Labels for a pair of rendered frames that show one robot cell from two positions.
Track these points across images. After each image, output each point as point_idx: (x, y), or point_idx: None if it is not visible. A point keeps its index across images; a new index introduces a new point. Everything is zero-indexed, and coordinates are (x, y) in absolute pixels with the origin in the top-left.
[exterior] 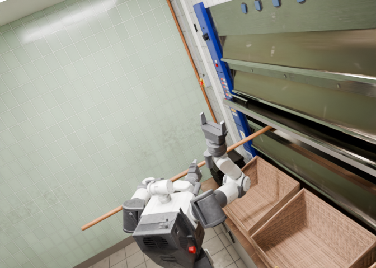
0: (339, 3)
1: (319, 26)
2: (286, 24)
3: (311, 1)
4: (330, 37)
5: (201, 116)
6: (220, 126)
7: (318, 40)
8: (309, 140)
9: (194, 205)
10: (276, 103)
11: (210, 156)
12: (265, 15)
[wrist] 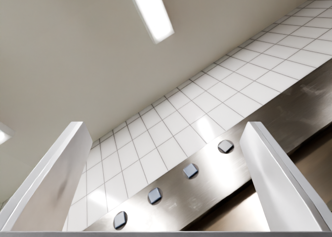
0: (239, 152)
1: (226, 188)
2: (173, 220)
3: (206, 169)
4: (244, 202)
5: (76, 139)
6: (263, 135)
7: (228, 217)
8: None
9: None
10: None
11: None
12: (131, 230)
